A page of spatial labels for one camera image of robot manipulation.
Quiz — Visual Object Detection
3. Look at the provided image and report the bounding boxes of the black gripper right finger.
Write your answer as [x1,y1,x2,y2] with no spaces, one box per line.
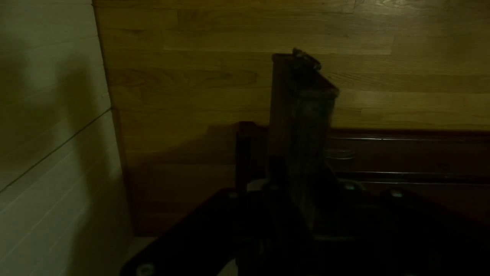
[327,175,490,276]

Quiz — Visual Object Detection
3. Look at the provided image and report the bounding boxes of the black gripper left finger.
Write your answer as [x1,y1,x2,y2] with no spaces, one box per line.
[121,183,313,276]

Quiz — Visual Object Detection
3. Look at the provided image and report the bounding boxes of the tall grey metal box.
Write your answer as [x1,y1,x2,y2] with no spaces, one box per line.
[267,46,342,242]

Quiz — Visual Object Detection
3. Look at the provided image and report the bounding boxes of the dark wooden secretary desk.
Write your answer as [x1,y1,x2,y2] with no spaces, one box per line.
[235,120,490,227]

